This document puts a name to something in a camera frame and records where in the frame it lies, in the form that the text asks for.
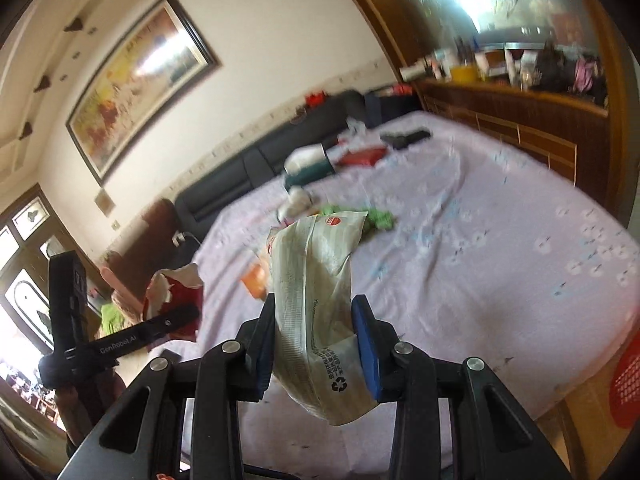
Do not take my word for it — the red torn carton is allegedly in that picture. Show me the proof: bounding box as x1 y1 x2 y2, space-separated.
142 262 204 321

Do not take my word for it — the orange carton box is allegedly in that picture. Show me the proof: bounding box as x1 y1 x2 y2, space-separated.
241 256 272 300

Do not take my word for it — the white red printed bag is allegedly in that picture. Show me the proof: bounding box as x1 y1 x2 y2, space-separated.
269 211 376 426

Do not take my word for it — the green towel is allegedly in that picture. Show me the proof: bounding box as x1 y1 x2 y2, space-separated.
318 204 395 240

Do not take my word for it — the person left hand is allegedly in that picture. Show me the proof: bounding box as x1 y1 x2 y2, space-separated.
100 266 143 324

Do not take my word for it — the brown wooden chair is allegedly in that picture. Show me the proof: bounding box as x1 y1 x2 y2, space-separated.
100 198 179 302

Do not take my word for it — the red plastic waste basket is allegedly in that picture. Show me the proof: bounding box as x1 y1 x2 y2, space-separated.
608 333 640 428

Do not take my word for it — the black leather sofa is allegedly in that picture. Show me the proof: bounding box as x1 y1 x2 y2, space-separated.
171 88 369 244

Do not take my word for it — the crumpled white cloth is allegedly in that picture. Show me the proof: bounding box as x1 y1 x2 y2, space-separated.
276 186 319 226

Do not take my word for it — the framed landscape painting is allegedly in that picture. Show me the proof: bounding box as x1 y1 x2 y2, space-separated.
65 0 219 184

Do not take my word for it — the green tissue box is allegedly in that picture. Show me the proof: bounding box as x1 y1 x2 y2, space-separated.
283 144 335 192

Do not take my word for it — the red flat pouch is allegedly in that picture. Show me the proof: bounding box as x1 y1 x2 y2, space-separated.
336 145 388 167

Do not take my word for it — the black toy pistol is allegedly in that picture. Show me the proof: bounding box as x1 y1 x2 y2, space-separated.
380 129 433 151

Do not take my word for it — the dark shopping bag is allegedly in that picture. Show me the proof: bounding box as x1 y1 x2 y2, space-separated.
364 92 423 129

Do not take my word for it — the yellow tub on cabinet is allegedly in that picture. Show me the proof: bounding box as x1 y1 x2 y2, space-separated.
450 64 480 84

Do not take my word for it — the wooden sideboard cabinet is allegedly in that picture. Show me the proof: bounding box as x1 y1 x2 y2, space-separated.
354 0 638 224

